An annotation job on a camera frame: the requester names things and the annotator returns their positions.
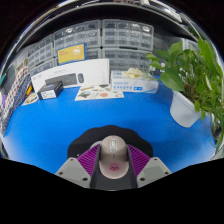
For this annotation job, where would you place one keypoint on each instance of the white woven basket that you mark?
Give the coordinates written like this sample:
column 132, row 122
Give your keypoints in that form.
column 21, row 66

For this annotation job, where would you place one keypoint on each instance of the green plant in white pot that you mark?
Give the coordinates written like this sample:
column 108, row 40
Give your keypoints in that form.
column 183, row 108

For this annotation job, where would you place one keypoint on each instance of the beige pink computer mouse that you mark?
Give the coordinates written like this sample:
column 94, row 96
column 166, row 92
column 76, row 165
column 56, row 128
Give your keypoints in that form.
column 113, row 155

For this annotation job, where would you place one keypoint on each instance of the yellow and blue box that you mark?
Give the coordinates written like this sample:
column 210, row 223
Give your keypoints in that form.
column 71, row 54

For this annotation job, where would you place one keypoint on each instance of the grey small-parts drawer cabinet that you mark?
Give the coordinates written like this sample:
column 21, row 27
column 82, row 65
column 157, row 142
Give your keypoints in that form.
column 40, row 53
column 78, row 35
column 94, row 54
column 41, row 68
column 128, row 35
column 123, row 59

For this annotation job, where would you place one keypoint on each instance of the white disposable glove box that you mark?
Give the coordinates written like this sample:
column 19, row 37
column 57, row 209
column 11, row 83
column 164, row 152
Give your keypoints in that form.
column 133, row 85

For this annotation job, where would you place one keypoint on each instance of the black cloud-shaped mouse pad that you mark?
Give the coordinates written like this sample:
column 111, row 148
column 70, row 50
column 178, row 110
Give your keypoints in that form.
column 100, row 135

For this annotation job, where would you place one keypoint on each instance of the dark overhead shelf unit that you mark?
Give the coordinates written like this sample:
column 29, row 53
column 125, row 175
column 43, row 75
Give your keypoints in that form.
column 116, row 13

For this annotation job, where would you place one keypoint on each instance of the red blue checkered cloth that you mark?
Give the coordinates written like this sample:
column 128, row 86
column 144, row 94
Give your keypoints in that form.
column 13, row 93

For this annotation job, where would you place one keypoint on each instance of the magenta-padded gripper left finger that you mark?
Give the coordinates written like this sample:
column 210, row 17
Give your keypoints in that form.
column 86, row 161

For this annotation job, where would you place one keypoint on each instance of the long white keyboard box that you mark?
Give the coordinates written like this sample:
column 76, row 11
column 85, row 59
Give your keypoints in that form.
column 95, row 71

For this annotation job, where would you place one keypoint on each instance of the illustrated picture card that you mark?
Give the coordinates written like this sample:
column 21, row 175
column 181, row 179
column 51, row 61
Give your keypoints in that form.
column 30, row 99
column 99, row 92

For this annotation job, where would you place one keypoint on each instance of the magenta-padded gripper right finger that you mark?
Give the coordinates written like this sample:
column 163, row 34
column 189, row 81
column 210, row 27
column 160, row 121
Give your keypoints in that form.
column 140, row 161

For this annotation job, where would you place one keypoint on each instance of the small black product box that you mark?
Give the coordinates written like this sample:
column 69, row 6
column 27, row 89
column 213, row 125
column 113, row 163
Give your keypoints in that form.
column 50, row 90

